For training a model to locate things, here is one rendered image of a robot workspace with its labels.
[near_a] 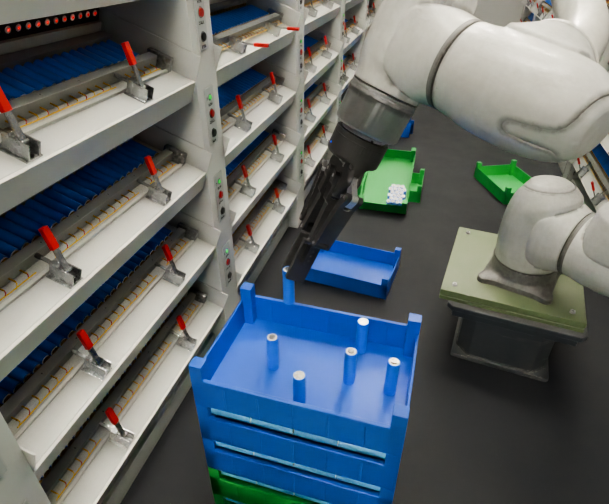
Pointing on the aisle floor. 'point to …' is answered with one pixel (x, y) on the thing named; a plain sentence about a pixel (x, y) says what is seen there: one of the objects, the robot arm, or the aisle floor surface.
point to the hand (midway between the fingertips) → (301, 256)
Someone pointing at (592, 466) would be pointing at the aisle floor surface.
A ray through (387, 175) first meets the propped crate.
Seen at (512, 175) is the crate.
